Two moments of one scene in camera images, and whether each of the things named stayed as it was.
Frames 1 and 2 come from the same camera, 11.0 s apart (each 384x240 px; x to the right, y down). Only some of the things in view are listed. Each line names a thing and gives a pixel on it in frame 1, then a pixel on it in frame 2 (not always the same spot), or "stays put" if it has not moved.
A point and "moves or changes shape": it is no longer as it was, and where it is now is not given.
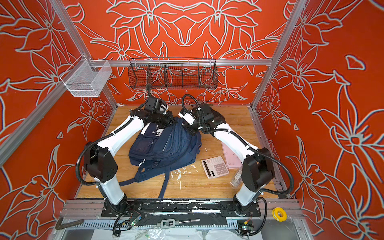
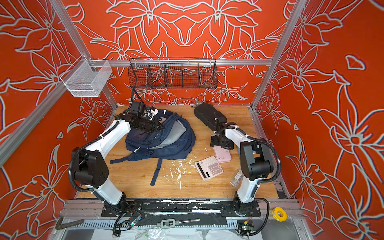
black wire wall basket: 172,73 stays put
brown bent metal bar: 59,225 stays put
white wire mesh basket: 86,78 stays put
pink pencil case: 232,159 → 223,155
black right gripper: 188,127 → 214,141
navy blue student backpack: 155,148 moves or changes shape
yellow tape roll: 275,215 stays put
